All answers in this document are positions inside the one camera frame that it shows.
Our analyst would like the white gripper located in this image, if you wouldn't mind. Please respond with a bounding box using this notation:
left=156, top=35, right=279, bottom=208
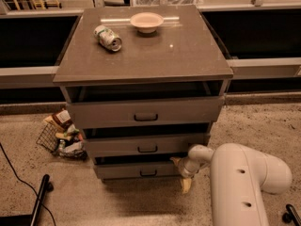
left=170, top=157, right=200, bottom=194

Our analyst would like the grey bottom drawer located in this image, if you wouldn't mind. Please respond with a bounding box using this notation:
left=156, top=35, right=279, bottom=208
left=94, top=161, right=180, bottom=180

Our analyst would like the grey drawer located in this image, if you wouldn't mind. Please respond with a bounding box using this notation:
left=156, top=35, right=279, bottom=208
left=84, top=133, right=210, bottom=157
left=94, top=161, right=180, bottom=180
left=67, top=97, right=224, bottom=129

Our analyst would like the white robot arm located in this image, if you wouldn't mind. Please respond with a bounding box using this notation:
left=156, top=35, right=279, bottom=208
left=171, top=143, right=293, bottom=226

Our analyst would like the grey middle drawer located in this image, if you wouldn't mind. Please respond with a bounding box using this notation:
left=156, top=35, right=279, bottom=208
left=84, top=133, right=210, bottom=157

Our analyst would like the grey top drawer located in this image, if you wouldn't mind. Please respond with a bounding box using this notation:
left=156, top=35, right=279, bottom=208
left=67, top=97, right=224, bottom=129

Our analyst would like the grey drawer cabinet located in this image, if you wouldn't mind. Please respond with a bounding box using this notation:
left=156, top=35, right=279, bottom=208
left=54, top=6, right=232, bottom=167

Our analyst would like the black right base leg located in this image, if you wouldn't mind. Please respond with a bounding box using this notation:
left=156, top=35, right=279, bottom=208
left=282, top=204, right=301, bottom=226

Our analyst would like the black base leg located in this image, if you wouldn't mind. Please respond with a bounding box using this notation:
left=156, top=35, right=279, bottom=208
left=282, top=204, right=301, bottom=226
left=0, top=174, right=53, bottom=226

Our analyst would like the green silver soda can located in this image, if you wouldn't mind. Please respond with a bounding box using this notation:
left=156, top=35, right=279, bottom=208
left=94, top=25, right=122, bottom=52

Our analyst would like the white paper bowl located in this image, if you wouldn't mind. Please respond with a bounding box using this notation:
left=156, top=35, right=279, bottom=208
left=130, top=12, right=164, bottom=34

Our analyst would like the black left base leg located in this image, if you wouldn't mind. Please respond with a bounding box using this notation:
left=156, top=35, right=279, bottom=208
left=0, top=174, right=53, bottom=226

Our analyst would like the grey metal rail frame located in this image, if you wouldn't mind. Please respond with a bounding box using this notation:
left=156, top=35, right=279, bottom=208
left=1, top=0, right=300, bottom=84

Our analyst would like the wire basket of snacks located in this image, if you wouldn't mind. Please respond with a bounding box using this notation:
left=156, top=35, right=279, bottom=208
left=36, top=109, right=87, bottom=160

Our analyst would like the black floor cable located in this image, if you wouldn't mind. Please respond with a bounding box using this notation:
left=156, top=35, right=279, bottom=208
left=0, top=141, right=57, bottom=226

